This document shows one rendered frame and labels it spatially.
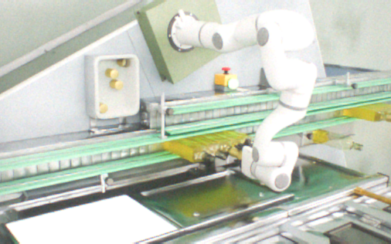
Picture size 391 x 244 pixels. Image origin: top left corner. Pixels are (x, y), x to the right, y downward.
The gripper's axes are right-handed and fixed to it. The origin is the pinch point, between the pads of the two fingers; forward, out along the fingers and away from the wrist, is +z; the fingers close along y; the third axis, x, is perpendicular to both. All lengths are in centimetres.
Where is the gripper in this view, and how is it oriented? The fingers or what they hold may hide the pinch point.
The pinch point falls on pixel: (239, 154)
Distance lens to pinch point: 171.5
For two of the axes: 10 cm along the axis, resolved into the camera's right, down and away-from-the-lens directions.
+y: 0.2, -9.7, -2.3
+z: -3.6, -2.2, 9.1
